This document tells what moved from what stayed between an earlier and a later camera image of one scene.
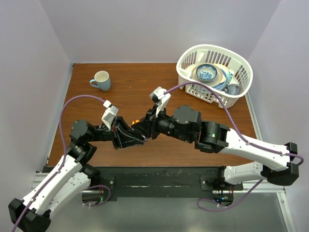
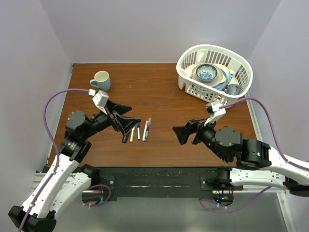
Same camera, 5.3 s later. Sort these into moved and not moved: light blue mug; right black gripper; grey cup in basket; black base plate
Moved: right black gripper
Not moved: black base plate; grey cup in basket; light blue mug
